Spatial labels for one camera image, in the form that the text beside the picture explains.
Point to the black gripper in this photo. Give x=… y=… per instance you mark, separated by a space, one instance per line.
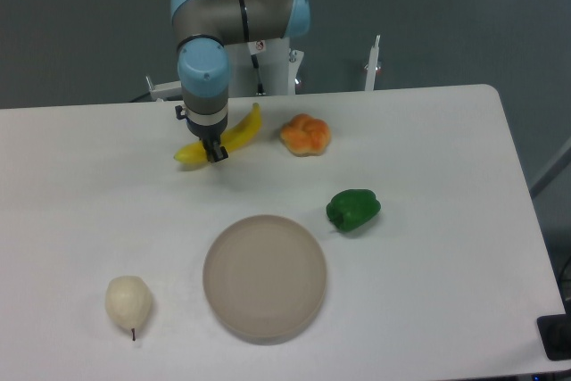
x=208 y=128

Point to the yellow toy banana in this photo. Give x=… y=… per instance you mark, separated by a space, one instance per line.
x=231 y=140

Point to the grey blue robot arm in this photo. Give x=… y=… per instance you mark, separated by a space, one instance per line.
x=203 y=29

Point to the orange bread roll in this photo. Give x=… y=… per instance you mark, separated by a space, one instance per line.
x=304 y=135

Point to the beige round plate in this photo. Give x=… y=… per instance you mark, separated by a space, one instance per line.
x=265 y=279

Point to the green bell pepper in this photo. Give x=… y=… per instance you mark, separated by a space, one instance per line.
x=352 y=208

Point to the pale white pear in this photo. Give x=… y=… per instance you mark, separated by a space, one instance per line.
x=128 y=302

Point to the grey table leg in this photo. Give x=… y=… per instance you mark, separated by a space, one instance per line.
x=554 y=166

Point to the black device at edge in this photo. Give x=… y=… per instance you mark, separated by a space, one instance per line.
x=555 y=334

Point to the white metal bracket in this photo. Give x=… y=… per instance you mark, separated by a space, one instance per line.
x=169 y=91

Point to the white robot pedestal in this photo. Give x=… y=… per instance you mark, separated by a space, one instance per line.
x=264 y=67

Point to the white upright post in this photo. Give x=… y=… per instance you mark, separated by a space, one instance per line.
x=373 y=65

